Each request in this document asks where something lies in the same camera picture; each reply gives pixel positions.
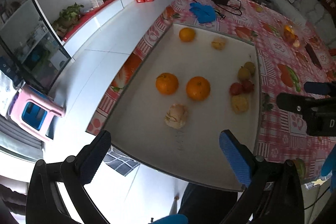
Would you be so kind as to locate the red cherry tomato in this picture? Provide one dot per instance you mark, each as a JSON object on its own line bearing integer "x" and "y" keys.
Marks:
{"x": 236, "y": 89}
{"x": 247, "y": 86}

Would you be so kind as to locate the clear glass fruit bowl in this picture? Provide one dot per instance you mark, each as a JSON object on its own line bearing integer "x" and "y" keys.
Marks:
{"x": 289, "y": 36}

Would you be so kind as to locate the grey sofa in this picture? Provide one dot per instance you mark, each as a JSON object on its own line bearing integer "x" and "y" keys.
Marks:
{"x": 319, "y": 13}

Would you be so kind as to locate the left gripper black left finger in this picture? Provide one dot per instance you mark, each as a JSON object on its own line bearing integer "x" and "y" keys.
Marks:
{"x": 44, "y": 201}

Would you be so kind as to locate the potted green plant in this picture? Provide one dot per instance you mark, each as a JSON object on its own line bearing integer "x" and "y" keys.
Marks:
{"x": 67, "y": 19}

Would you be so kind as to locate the brown round longan fruit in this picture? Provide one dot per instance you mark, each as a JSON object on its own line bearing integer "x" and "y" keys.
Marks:
{"x": 244, "y": 74}

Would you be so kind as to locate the orange tangerine with stem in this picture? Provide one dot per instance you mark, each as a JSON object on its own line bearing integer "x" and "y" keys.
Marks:
{"x": 167, "y": 83}

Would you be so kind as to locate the large orange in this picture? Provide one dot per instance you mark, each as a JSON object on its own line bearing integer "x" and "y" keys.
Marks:
{"x": 198, "y": 88}

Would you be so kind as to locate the pink plastic stool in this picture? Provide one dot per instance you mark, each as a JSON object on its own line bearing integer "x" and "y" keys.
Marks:
{"x": 33, "y": 112}

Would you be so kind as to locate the red smartphone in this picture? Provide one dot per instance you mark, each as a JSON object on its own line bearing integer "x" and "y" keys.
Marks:
{"x": 313, "y": 56}

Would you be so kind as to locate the blue gloved left hand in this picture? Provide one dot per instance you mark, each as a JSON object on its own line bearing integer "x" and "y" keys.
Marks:
{"x": 172, "y": 219}

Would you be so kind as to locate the beige husk fruit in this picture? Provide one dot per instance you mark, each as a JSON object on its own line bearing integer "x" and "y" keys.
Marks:
{"x": 219, "y": 43}
{"x": 240, "y": 103}
{"x": 177, "y": 115}

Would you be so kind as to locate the small tangerine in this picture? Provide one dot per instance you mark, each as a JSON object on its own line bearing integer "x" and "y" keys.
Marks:
{"x": 187, "y": 34}

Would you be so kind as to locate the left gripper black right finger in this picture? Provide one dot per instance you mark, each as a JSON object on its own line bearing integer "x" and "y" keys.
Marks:
{"x": 272, "y": 190}

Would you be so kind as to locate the blue glove on table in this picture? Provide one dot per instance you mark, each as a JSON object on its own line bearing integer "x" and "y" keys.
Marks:
{"x": 203, "y": 13}

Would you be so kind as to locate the white tray box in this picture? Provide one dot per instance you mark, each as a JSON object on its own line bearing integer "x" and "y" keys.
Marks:
{"x": 191, "y": 153}

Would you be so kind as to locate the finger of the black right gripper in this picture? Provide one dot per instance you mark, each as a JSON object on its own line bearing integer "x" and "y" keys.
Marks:
{"x": 296, "y": 103}
{"x": 325, "y": 89}

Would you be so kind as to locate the red patterned tablecloth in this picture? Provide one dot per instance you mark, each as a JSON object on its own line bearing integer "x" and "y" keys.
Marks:
{"x": 283, "y": 69}

